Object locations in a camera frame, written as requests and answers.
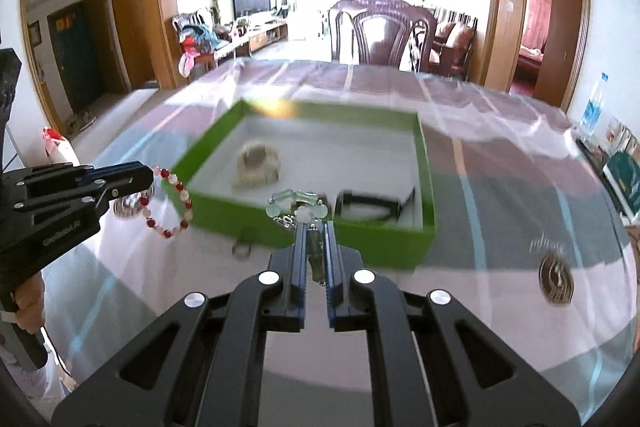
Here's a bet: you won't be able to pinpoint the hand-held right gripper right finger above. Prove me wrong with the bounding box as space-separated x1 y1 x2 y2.
324 219 583 427

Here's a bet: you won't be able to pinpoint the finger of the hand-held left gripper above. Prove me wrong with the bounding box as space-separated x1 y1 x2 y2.
14 177 155 215
15 161 153 188

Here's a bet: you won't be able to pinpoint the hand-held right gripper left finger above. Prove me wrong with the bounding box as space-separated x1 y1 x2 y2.
50 219 308 427

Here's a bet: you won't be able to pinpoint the green cardboard box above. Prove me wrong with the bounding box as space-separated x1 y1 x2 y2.
172 99 437 271

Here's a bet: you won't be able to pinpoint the red and white bead bracelet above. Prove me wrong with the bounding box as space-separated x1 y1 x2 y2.
145 166 194 240

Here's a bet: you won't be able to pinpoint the pale green bead bracelet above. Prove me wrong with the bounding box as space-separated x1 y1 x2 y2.
267 189 332 288

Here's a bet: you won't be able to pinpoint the black wrist watch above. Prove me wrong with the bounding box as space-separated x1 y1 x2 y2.
334 187 417 225

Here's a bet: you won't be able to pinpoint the cream wrist watch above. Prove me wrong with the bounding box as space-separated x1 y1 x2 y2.
234 142 282 190

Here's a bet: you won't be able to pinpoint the person's left hand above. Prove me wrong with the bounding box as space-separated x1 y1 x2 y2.
14 274 49 339

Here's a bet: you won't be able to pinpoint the white and red bag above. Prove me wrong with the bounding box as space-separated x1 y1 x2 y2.
42 127 81 168

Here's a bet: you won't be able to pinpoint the pair of shoes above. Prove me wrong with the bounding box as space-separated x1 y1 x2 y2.
65 109 97 134

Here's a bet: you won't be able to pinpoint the dark entrance door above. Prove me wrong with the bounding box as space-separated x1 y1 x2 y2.
47 4 95 114

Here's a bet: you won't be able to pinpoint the pile of colourful clothes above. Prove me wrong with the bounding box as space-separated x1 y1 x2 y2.
177 24 222 78

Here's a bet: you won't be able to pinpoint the wooden armchair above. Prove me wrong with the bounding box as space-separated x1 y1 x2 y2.
172 7 224 58

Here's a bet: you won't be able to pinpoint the wooden television cabinet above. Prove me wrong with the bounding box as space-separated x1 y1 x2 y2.
220 19 290 56

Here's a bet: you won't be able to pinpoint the dark wooden dining chair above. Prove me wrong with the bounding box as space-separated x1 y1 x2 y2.
327 0 439 75

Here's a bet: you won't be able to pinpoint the white standing air conditioner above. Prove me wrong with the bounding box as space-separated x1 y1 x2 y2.
286 0 307 42

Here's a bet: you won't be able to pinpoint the wooden sofa with cushions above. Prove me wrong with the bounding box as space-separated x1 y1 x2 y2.
429 7 479 80

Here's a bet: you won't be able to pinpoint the clear plastic water bottle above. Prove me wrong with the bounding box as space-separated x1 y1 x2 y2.
577 73 611 140

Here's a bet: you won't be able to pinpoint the small upright packets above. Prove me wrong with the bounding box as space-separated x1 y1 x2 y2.
602 117 634 154

